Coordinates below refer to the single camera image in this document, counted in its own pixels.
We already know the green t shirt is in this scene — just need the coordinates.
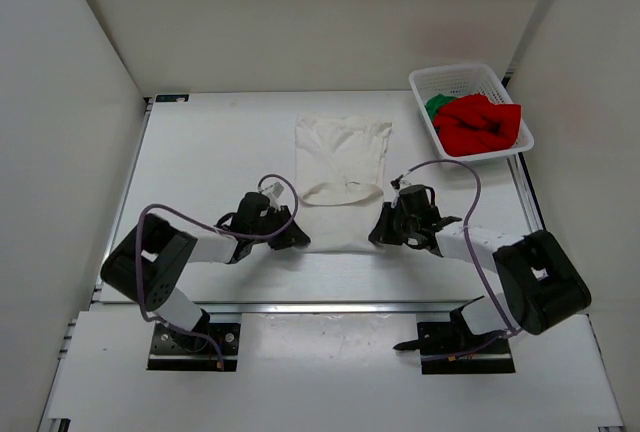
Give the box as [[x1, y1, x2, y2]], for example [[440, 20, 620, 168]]
[[425, 94, 456, 121]]

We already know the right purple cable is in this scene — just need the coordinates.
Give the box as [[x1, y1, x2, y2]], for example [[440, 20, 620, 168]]
[[389, 158, 521, 363]]

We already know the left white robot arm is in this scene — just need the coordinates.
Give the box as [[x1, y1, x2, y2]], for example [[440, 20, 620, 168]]
[[100, 192, 311, 353]]

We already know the red t shirt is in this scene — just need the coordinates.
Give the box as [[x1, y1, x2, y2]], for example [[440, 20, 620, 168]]
[[432, 94, 522, 157]]

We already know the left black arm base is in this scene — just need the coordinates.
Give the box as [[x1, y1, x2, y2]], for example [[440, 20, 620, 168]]
[[147, 314, 241, 373]]

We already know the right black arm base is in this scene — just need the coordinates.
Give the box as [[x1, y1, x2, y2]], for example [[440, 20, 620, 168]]
[[393, 298, 516, 375]]

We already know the white t shirt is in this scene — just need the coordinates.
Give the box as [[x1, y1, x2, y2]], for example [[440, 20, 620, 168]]
[[295, 115, 392, 253]]

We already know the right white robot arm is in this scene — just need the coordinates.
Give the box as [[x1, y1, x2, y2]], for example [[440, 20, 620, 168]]
[[369, 181, 592, 356]]

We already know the aluminium table rail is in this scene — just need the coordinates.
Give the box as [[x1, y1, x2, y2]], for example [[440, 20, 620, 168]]
[[200, 301, 458, 314]]

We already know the dark label sticker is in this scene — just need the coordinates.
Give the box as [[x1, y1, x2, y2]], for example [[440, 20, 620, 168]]
[[154, 94, 190, 103]]

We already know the white plastic basket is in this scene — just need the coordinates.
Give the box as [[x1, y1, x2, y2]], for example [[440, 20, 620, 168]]
[[409, 63, 535, 162]]

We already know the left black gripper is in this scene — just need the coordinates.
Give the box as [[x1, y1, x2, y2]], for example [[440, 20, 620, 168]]
[[250, 204, 310, 250]]

